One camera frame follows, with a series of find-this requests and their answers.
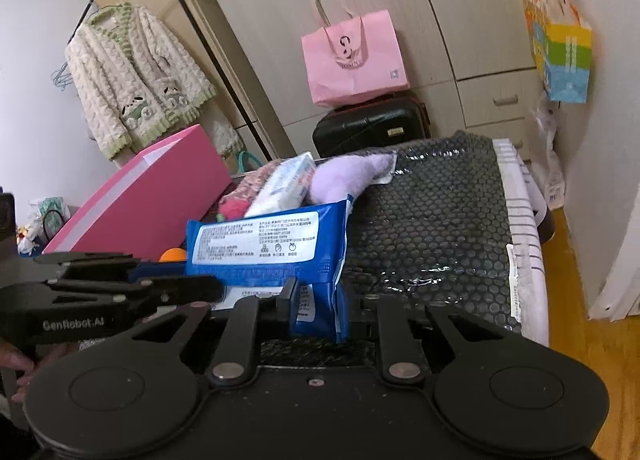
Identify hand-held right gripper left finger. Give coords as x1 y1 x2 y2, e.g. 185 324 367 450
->
131 277 301 388

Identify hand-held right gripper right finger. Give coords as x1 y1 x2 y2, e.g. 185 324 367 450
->
350 293 506 386

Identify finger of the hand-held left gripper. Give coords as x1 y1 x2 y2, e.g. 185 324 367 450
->
32 251 166 282
47 274 226 317

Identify blue wet wipes packet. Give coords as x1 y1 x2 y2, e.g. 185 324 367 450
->
185 194 356 343

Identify pink cardboard box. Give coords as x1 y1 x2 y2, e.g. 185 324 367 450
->
42 123 233 261

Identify pink floral cloth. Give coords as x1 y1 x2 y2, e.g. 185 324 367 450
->
220 160 281 213

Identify person's left hand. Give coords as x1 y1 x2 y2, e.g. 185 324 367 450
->
0 340 76 403

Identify white printed shopping bag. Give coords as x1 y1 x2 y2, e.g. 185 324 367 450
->
30 196 71 241

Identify red strawberry plush toy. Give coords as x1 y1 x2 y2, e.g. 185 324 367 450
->
217 199 249 221

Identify white wipes pack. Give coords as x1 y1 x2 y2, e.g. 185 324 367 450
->
243 151 318 218

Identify purple plush toy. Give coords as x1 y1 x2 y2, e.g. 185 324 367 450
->
306 150 398 206

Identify striped white mattress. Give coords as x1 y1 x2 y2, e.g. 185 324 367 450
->
492 137 551 348

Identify light blue clothes hangers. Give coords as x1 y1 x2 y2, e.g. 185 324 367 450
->
52 58 76 91

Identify cream fuzzy cardigan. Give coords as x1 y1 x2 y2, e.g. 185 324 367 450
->
64 1 218 161

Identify black suitcase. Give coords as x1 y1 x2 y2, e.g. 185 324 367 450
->
312 93 432 158

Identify white plastic bag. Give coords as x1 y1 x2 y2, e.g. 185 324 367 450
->
530 90 566 211

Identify pink tote bag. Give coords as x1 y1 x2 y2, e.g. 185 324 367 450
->
301 0 412 108

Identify white door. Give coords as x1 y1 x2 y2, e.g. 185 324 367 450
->
587 213 640 322

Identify colourful paper gift bag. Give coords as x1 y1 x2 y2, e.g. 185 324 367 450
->
522 0 593 104

